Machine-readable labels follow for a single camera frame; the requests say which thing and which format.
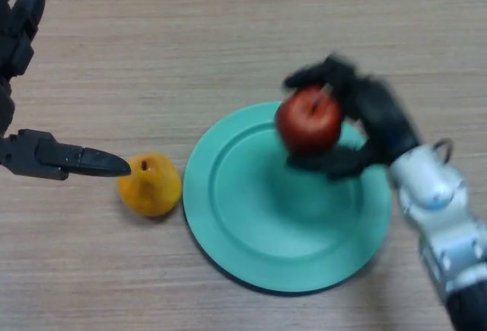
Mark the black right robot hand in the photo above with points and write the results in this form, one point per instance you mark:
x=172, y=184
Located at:
x=376, y=125

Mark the yellow pear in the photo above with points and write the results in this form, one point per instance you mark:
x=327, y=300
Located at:
x=150, y=186

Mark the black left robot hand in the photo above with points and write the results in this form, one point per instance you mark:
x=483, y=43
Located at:
x=15, y=38

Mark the green round plate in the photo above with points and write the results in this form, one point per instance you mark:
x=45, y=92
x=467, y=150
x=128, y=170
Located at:
x=274, y=209

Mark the red apple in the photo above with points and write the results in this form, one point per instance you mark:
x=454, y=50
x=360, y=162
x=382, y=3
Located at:
x=310, y=121

